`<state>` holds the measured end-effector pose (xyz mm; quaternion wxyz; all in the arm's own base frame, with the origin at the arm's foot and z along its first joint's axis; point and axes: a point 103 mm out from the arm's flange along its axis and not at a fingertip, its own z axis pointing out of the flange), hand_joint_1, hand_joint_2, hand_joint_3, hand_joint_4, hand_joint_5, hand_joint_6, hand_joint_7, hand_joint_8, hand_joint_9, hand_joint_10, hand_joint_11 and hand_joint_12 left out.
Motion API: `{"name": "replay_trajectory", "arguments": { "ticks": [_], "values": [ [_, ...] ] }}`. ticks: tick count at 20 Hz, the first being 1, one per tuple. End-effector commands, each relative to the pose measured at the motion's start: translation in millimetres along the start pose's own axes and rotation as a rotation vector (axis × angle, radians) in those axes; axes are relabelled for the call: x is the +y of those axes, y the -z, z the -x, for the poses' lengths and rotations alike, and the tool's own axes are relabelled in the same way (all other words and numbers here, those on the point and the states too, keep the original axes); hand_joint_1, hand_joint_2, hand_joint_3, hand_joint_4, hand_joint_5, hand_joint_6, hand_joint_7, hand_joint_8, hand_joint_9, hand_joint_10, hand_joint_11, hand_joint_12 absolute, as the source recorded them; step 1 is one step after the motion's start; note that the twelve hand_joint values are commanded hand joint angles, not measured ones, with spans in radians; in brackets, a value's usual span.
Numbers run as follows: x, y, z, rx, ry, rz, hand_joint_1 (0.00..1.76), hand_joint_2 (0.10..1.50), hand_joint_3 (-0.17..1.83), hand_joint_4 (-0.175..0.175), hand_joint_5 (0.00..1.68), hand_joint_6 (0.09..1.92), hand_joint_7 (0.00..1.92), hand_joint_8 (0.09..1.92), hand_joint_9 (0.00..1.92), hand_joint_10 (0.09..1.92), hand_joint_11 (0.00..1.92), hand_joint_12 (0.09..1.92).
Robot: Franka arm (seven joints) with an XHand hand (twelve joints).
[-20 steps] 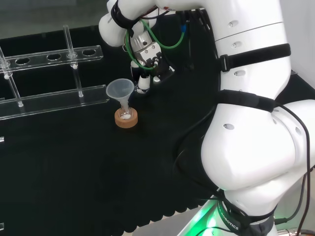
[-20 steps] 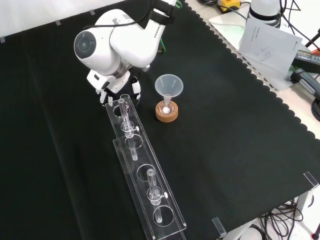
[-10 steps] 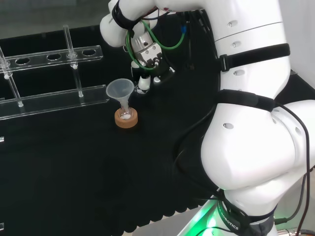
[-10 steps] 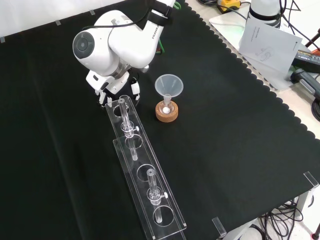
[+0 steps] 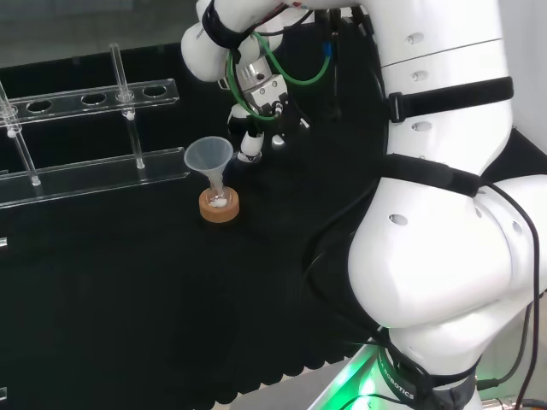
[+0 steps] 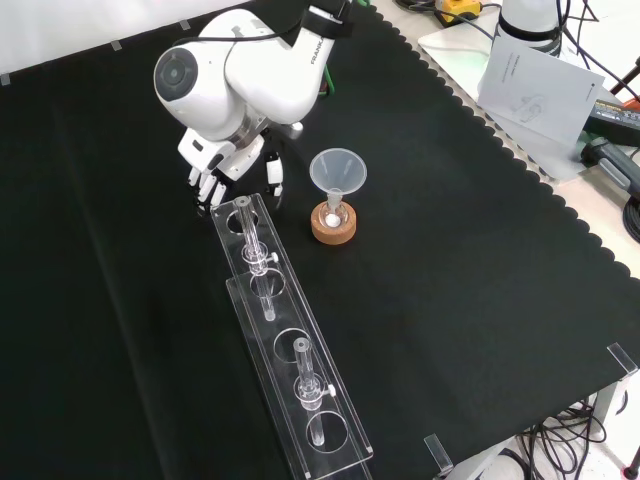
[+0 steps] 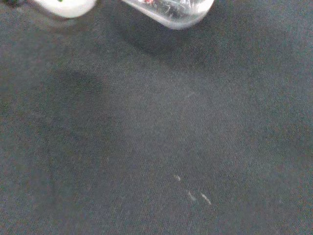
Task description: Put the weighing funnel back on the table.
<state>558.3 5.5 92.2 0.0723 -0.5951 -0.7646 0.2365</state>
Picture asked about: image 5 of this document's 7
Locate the clear acrylic funnel stand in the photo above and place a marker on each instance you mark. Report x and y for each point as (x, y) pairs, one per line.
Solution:
(85, 175)

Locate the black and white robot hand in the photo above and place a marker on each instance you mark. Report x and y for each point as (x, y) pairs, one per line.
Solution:
(269, 100)

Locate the small round-bottom glass flask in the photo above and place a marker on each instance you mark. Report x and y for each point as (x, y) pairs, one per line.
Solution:
(219, 200)

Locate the clear acrylic edge clamp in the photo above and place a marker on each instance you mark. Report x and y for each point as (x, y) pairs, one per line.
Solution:
(2, 242)
(2, 393)

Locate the grey tape piece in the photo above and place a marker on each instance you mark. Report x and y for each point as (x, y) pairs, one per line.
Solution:
(77, 60)

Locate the translucent plastic funnel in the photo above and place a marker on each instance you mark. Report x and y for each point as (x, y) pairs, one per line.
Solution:
(208, 154)

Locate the black bench cloth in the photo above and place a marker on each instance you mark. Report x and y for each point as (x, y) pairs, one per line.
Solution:
(128, 299)

